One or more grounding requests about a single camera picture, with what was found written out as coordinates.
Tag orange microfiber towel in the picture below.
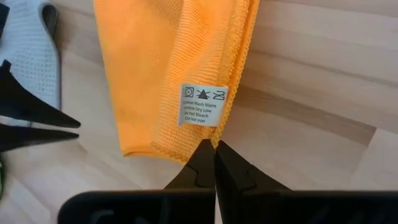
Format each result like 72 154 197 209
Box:
93 0 261 165

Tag grey waffle microfiber towel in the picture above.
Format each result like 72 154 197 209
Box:
0 0 62 110

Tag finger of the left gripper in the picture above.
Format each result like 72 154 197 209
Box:
0 123 80 153
0 60 81 129

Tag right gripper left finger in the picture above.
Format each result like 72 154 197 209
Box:
57 138 217 224

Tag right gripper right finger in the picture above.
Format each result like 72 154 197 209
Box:
215 140 398 224

